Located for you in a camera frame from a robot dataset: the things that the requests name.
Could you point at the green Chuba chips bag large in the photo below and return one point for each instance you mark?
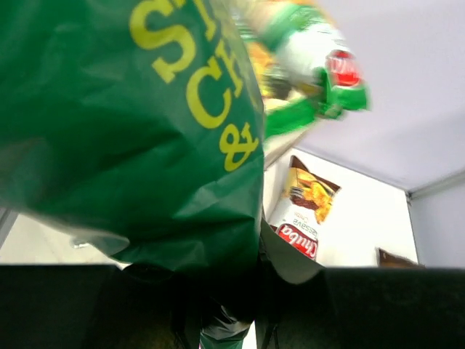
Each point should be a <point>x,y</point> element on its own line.
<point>315,55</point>

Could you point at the right aluminium frame post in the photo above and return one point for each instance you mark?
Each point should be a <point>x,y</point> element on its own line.
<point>436,186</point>

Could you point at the white two-tier wooden shelf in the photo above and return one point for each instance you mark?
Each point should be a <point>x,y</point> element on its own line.
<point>279,152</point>

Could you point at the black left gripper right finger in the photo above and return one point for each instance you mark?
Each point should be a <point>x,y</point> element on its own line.
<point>303,305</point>

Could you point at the brown Chuba bag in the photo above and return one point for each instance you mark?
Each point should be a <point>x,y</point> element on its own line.
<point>303,206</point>

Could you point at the green Chuba chips bag small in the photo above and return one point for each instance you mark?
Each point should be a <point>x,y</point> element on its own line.
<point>287,108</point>

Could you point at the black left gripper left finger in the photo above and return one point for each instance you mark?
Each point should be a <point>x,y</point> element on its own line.
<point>97,306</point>

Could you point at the brown Kettle sea salt bag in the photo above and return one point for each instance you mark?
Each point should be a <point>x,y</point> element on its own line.
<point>386,259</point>

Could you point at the green Real hand cooked bag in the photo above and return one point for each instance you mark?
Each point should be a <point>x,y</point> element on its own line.
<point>137,123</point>

